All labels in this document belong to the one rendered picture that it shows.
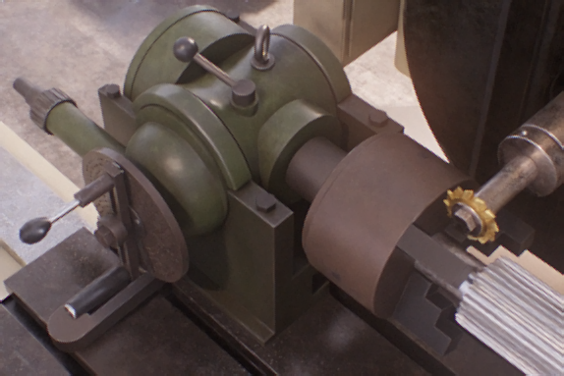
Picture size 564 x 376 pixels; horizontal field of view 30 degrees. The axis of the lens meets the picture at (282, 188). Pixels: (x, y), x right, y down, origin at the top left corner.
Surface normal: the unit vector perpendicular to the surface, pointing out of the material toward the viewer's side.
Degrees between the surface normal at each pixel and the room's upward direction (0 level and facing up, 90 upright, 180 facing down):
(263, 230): 90
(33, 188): 0
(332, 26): 90
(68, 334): 4
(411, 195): 13
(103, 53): 0
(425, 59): 90
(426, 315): 65
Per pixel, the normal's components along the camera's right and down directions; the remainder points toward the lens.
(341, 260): -0.69, 0.37
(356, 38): 0.71, 0.53
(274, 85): 0.29, -0.38
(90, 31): 0.00, -0.66
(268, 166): -0.61, 0.11
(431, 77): -0.71, 0.53
